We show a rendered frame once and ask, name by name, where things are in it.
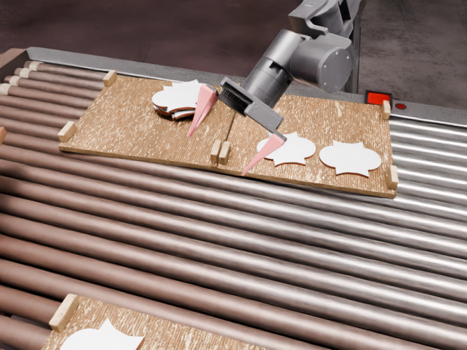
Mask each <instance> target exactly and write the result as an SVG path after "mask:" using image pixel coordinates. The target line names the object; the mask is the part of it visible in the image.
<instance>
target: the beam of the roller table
mask: <svg viewBox="0 0 467 350"><path fill-rule="evenodd" d="M27 52H28V55H29V58H30V59H31V61H32V62H33V61H39V62H43V63H45V64H50V65H58V66H63V67H71V68H77V69H84V70H90V71H94V72H103V73H109V71H110V70H115V71H116V74H117V75H121V76H129V77H134V78H145V79H152V80H159V81H172V82H180V83H187V82H191V81H194V80H196V79H197V81H198V83H205V84H206V83H208V84H209V85H212V86H220V83H221V81H222V80H223V78H224V77H225V76H226V77H227V78H229V79H231V80H232V81H233V82H234V83H241V85H242V84H243V83H244V81H245V79H246V78H243V77H238V76H230V75H224V74H215V73H210V72H201V71H196V70H191V69H182V68H177V67H168V66H163V65H154V64H149V63H144V62H135V61H130V60H121V59H116V58H107V57H102V56H93V55H88V54H83V53H74V52H69V51H60V50H55V49H46V48H41V47H29V48H28V49H27ZM284 94H287V95H293V96H300V97H311V98H317V99H329V100H335V101H347V102H353V103H364V101H365V95H360V94H352V93H346V92H333V93H328V92H325V91H323V90H319V89H318V88H313V87H304V86H299V85H289V87H288V89H287V90H286V91H285V92H284ZM397 103H402V104H404V105H405V106H406V107H407V108H406V109H404V110H400V109H398V108H396V107H395V105H396V104H397ZM390 117H391V118H396V119H404V120H409V121H414V122H422V123H427V124H436V125H440V126H449V127H453V128H462V129H466V130H467V110H460V109H454V108H446V107H440V106H431V105H427V104H421V103H412V102H408V101H398V100H393V108H392V111H391V114H390Z"/></svg>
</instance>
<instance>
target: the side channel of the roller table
mask: <svg viewBox="0 0 467 350"><path fill-rule="evenodd" d="M26 61H31V59H30V58H29V55H28V52H27V50H25V49H18V48H10V49H9V50H7V51H6V52H5V53H3V54H1V55H0V84H4V78H5V77H6V76H14V72H15V70H16V69H17V68H22V69H23V68H24V63H25V62H26Z"/></svg>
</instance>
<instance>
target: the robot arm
mask: <svg viewBox="0 0 467 350"><path fill-rule="evenodd" d="M360 1H361V0H303V2H302V3H301V5H300V6H298V7H297V8H296V9H295V10H294V11H293V12H292V13H291V14H289V15H288V16H289V19H290V22H291V24H292V27H293V30H294V32H292V31H289V30H286V29H281V30H280V32H279V33H278V35H277V36H276V38H275V39H274V40H273V42H272V43H271V45H270V46H269V47H268V49H267V50H266V52H265V53H264V54H263V56H262V57H261V59H260V60H259V61H258V63H257V64H256V66H255V67H254V69H253V70H252V71H251V73H250V74H249V76H248V77H247V78H246V79H245V81H244V83H243V84H242V85H241V86H239V85H238V84H236V83H234V82H233V81H232V80H231V79H229V78H227V77H226V76H225V77H224V78H223V80H222V81H221V83H220V87H222V93H221V94H219V93H218V91H217V90H216V89H215V88H214V87H212V86H210V85H209V84H208V83H206V84H205V85H204V84H202V85H201V86H200V89H199V96H198V100H197V106H196V110H195V116H194V118H193V121H192V124H191V125H190V128H189V131H188V134H187V137H188V138H190V137H191V136H192V135H193V133H194V132H195V131H196V130H197V128H198V127H199V125H200V124H201V123H202V122H203V120H204V118H205V117H206V116H207V114H208V113H209V112H210V110H211V108H212V107H213V106H214V105H215V103H216V102H217V100H218V99H219V100H220V101H221V102H222V103H224V104H226V105H227V106H228V107H230V108H231V109H232V110H234V111H236V112H237V113H238V114H239V115H241V116H242V117H244V118H246V116H248V117H250V118H251V119H253V120H254V121H255V122H256V123H258V124H260V125H261V126H262V127H263V128H265V129H266V130H268V131H269V132H271V133H272V134H273V135H272V136H271V137H270V139H269V140H268V141H267V142H266V143H265V145H264V146H263V147H262V149H261V150H260V151H259V152H258V153H257V154H256V156H255V157H254V158H253V160H252V161H251V162H250V164H248V166H247V167H246V168H245V170H244V172H243V173H242V174H241V176H244V175H245V174H246V173H247V172H248V171H249V170H250V169H251V168H252V167H253V166H255V164H256V163H257V162H258V161H260V160H261V159H263V158H264V157H266V156H268V155H269V154H271V153H272V152H273V151H275V150H277V149H278V148H279V147H281V146H283V145H284V143H285V142H286V141H287V139H288V138H287V137H285V136H284V135H282V134H281V133H280V132H278V131H277V129H278V128H279V126H280V125H281V123H282V122H283V121H284V118H283V117H282V116H281V115H280V114H279V113H277V112H275V111H274V110H273V108H274V107H275V105H276V104H277V102H278V101H279V100H280V98H281V97H282V95H283V94H284V92H285V91H286V90H287V89H288V87H289V85H290V84H291V83H292V81H293V80H294V79H295V80H296V81H299V82H301V83H304V84H307V85H310V86H312V87H314V88H318V89H319V90H323V91H325V92H328V93H333V92H337V91H338V90H340V89H341V88H342V87H343V86H344V85H345V83H346V82H347V80H348V78H349V76H350V73H351V71H352V70H353V69H354V68H355V67H356V65H357V61H356V58H355V54H354V49H353V46H352V41H351V40H350V39H348V38H349V36H350V33H351V32H352V30H353V25H352V22H353V20H354V18H355V16H356V15H357V11H358V9H359V3H360Z"/></svg>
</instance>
